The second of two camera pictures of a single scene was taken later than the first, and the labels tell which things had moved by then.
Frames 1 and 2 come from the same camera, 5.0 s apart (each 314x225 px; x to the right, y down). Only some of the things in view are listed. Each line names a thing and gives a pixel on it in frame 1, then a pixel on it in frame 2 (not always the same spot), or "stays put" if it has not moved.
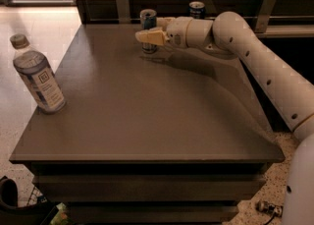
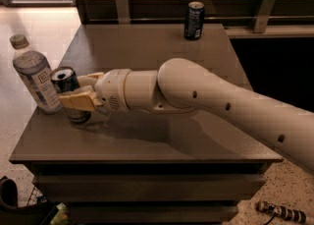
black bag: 11,213 stays put
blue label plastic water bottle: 35,70 stays put
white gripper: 177,33 -> 113,88
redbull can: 148,21 -> 67,79
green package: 61,216 stays put
